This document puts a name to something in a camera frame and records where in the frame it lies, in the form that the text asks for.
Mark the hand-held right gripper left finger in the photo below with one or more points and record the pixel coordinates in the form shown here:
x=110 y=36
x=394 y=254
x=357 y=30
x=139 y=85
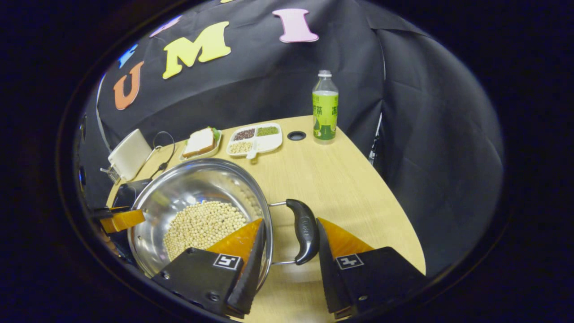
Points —
x=253 y=278

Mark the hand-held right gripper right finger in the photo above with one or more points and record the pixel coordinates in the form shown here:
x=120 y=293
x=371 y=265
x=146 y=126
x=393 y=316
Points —
x=327 y=269

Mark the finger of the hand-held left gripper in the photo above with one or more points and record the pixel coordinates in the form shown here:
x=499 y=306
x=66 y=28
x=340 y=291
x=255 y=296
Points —
x=121 y=220

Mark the black induction cooktop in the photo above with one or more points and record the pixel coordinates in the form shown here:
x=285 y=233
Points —
x=128 y=190

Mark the stainless steel pot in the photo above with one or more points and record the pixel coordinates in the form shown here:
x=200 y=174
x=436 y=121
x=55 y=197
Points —
x=197 y=184

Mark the white toaster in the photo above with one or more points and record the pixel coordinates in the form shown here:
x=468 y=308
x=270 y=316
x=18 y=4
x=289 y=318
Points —
x=130 y=154

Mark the pile of soybeans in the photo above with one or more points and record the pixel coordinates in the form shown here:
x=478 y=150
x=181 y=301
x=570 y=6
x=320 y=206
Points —
x=202 y=224

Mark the sandwich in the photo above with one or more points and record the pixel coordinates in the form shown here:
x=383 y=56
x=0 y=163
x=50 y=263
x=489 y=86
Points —
x=199 y=141

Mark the small sandwich plate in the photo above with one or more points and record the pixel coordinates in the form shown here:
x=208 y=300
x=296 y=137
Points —
x=210 y=151

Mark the green label drink bottle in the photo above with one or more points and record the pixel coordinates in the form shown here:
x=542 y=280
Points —
x=325 y=112

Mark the black backdrop cloth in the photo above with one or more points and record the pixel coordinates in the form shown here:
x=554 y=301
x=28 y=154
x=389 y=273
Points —
x=269 y=80

